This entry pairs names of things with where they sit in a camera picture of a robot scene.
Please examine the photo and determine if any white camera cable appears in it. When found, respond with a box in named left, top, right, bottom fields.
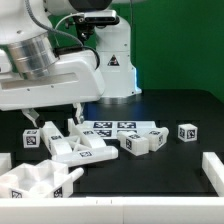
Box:
left=54, top=13, right=84, bottom=34

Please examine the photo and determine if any white right fence rail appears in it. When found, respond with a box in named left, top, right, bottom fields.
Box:
left=202, top=152, right=224, bottom=197

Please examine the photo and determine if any white left fence rail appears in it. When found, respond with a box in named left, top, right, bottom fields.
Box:
left=0, top=153, right=12, bottom=175

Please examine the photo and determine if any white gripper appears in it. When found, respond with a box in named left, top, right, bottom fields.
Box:
left=0, top=50, right=105, bottom=128

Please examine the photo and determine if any white chair seat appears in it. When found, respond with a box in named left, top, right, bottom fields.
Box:
left=0, top=160, right=84, bottom=198

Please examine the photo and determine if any white tagged cube nut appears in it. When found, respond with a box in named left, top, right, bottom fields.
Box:
left=23, top=129, right=40, bottom=148
left=178, top=124, right=198, bottom=142

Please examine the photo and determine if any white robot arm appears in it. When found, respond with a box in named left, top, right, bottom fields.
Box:
left=0, top=0, right=141, bottom=127

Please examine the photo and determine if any white front fence rail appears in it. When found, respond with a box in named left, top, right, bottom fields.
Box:
left=0, top=197, right=224, bottom=224

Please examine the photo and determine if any white fence rail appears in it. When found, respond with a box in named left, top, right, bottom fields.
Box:
left=0, top=153, right=12, bottom=175
left=0, top=197, right=224, bottom=224
left=202, top=152, right=224, bottom=197

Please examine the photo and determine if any white chair back frame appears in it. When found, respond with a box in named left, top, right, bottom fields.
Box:
left=40, top=119, right=118, bottom=167

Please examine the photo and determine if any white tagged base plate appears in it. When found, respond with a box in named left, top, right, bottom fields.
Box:
left=84, top=121, right=156, bottom=139

